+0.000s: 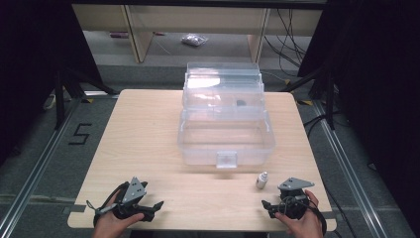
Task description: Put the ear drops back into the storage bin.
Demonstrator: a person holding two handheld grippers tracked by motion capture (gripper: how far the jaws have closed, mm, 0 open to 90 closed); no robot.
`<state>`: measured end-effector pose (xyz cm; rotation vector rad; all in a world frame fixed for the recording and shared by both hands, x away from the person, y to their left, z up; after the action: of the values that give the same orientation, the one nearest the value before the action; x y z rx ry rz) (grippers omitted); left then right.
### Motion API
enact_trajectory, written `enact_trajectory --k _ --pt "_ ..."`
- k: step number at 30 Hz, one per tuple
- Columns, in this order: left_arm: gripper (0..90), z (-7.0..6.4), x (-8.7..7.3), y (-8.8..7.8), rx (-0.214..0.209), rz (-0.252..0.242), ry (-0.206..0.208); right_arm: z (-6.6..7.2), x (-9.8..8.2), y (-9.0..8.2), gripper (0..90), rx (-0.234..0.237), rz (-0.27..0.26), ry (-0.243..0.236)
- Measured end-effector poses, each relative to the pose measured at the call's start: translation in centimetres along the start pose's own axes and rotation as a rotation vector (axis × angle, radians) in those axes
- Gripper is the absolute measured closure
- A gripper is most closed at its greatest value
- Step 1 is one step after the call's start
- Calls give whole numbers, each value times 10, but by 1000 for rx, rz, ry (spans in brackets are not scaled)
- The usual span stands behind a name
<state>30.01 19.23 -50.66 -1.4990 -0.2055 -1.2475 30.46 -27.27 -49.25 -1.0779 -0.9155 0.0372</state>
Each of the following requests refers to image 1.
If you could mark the metal floor rail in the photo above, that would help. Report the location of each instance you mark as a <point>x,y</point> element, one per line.
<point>36,172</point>
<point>350,165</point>

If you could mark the person's left hand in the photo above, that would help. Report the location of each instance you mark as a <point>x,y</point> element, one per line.
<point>110,226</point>

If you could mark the small pink object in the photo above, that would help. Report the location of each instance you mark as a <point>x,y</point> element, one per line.
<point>119,34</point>

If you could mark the small white bottle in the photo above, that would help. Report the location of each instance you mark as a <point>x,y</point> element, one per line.
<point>261,181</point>

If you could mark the person's right hand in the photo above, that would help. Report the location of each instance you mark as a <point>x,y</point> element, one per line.
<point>305,226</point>

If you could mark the clear plastic storage box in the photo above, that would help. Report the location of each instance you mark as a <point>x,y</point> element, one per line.
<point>228,132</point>

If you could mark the black metal stand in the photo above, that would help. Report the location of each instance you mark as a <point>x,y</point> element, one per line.
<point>328,99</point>
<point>60,99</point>

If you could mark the yellow tape piece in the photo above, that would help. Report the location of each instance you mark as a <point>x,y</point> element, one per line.
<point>87,100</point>
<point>304,102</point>

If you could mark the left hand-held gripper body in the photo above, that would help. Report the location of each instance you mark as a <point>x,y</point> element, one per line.
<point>133,191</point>

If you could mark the black curtain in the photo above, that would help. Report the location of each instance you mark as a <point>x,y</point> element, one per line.
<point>379,82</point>
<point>29,66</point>

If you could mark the clear plastic bag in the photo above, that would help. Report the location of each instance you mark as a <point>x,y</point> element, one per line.
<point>194,39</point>

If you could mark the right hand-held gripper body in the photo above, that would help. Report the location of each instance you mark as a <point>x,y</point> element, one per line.
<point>294,198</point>

